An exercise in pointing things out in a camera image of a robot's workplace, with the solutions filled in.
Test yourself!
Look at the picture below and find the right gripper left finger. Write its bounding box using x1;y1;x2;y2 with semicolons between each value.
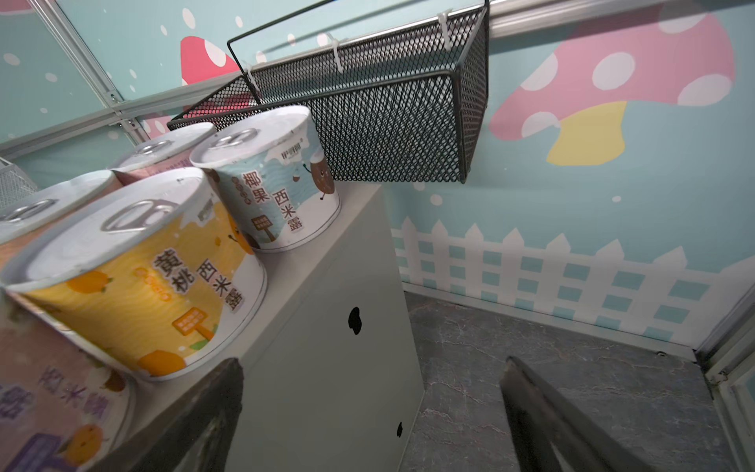
92;358;244;471

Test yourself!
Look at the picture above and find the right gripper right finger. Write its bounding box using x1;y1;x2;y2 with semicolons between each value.
499;356;653;471

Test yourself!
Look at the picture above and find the pink front can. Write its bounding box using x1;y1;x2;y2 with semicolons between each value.
1;296;136;471

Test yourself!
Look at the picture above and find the yellow label can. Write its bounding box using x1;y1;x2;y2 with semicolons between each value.
1;167;267;382

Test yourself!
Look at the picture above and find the blue label can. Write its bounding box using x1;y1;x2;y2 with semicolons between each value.
190;105;341;253

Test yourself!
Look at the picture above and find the pink label can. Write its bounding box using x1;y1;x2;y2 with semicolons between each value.
109;122;216;186

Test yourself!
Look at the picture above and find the beige metal cabinet counter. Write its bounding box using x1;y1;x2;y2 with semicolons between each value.
129;183;424;471

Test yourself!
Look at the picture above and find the white wire wall basket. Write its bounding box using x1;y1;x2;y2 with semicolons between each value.
0;157;39;208

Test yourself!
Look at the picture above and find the black mesh wall basket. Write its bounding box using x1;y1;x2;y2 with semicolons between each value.
168;3;491;183

